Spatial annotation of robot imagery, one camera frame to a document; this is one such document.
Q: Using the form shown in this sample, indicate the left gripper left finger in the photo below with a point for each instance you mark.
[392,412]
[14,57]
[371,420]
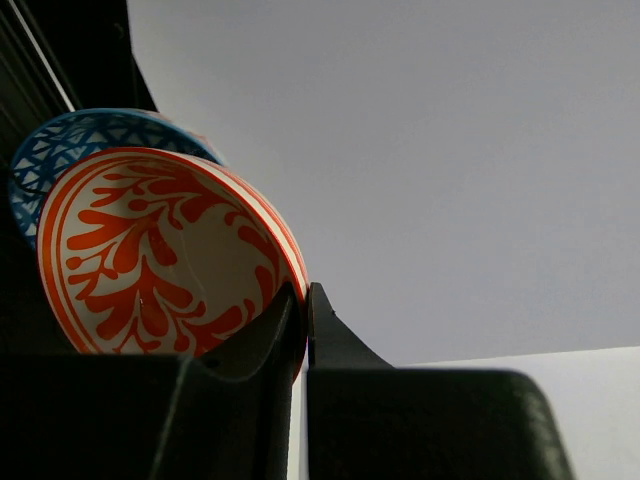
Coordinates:
[224,415]

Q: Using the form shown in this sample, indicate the black drainer tray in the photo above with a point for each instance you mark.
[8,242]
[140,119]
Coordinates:
[62,56]

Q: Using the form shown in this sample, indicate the blue patterned bowl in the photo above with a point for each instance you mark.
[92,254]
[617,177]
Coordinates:
[60,142]

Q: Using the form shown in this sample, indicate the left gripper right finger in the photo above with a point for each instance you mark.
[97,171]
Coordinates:
[367,419]

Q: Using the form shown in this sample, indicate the orange floral bowl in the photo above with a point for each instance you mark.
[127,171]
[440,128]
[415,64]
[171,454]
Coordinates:
[145,251]

